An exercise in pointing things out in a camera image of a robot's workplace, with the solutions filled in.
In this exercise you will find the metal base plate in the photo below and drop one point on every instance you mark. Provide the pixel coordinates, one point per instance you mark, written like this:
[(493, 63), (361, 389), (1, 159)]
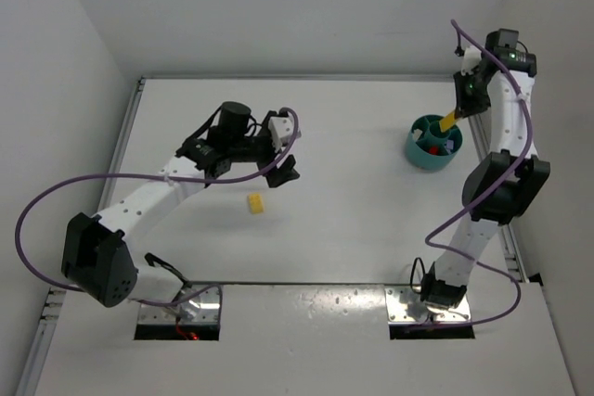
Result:
[(404, 308), (201, 310)]

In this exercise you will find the yellow long lego plate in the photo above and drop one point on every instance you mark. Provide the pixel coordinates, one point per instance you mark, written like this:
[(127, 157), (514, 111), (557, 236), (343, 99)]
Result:
[(448, 121)]

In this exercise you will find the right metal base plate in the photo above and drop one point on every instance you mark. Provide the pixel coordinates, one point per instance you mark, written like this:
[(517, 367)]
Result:
[(404, 308)]

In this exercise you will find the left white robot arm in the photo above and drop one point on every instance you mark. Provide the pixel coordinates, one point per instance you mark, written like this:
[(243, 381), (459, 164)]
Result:
[(102, 253)]

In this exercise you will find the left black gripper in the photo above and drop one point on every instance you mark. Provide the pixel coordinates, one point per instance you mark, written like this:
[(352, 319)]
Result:
[(270, 159)]

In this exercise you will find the yellow lego slope brick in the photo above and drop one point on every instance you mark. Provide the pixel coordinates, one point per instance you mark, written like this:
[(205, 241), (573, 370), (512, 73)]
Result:
[(256, 203)]

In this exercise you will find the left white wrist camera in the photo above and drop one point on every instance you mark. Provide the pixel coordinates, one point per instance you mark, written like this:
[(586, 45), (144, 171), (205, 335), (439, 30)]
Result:
[(281, 130)]

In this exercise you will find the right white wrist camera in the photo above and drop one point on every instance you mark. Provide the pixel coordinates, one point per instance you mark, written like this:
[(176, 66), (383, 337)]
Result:
[(472, 57)]

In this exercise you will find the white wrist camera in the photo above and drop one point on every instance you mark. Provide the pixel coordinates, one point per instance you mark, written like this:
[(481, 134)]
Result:
[(472, 57), (281, 130)]

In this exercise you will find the teal round divided container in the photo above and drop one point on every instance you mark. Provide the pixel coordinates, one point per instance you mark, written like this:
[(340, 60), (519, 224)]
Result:
[(427, 147)]

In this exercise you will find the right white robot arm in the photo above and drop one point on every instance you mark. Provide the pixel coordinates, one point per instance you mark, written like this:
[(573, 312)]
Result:
[(496, 77)]

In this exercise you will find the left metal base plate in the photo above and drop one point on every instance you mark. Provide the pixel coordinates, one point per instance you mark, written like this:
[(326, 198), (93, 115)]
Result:
[(201, 310)]

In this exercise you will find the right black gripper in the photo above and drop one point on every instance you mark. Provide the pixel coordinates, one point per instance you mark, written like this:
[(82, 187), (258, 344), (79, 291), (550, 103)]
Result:
[(465, 108)]

